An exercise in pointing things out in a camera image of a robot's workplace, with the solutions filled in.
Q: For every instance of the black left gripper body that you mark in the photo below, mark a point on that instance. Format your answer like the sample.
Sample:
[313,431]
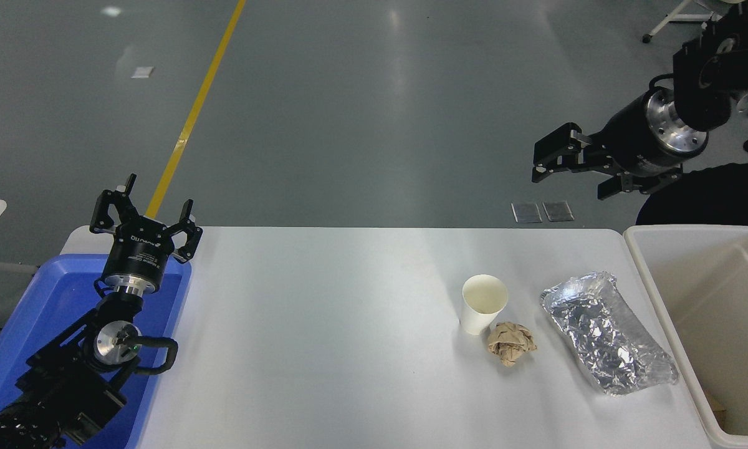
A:
[138,252]

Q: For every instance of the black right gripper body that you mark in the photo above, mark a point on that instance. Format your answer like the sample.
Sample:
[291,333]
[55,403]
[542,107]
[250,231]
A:
[629,140]

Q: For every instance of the white paper cup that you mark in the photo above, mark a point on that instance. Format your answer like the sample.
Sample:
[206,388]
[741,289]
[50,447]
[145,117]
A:
[481,308]

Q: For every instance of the metal floor plate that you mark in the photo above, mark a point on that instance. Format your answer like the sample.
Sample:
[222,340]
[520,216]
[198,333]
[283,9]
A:
[558,211]
[527,212]

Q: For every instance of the person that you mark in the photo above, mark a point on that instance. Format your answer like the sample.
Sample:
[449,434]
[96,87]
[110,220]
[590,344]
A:
[717,196]

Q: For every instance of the blue plastic tray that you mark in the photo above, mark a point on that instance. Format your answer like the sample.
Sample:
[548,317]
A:
[37,312]

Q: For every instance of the large pale plastic bin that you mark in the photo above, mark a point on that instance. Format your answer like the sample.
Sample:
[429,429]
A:
[710,293]

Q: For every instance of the crumpled silver foil tray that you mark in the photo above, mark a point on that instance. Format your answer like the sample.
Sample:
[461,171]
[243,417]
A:
[604,333]

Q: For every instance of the crumpled tan paper ball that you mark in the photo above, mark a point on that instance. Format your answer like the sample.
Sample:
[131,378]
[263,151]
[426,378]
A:
[510,344]

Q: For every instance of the tan paper scrap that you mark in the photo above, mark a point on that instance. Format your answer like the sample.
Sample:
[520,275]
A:
[718,406]

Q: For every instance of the white wheeled chair frame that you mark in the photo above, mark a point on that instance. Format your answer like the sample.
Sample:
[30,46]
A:
[667,22]

